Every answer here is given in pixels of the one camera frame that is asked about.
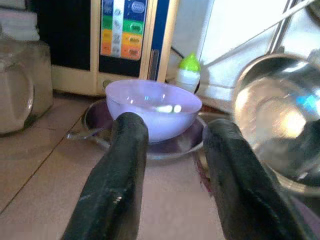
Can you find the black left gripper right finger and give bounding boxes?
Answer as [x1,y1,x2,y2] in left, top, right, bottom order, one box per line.
[202,118,320,240]

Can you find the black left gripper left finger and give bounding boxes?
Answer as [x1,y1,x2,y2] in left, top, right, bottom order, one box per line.
[61,111,150,240]

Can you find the metal spoon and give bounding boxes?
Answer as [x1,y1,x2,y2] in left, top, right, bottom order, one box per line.
[66,127,112,151]

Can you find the purple plastic bowl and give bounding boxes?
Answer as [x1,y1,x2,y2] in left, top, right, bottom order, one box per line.
[104,79,203,144]

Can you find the small white bottle green cap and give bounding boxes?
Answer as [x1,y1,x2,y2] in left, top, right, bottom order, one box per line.
[176,52,202,94]

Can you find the beige water ioniser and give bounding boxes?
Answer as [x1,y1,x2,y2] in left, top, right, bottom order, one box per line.
[31,0,181,97]

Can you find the white spout pipe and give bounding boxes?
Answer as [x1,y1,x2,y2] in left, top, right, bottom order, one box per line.
[278,0,320,22]

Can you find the black power cord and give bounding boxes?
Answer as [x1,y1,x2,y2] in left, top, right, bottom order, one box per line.
[170,46,185,57]

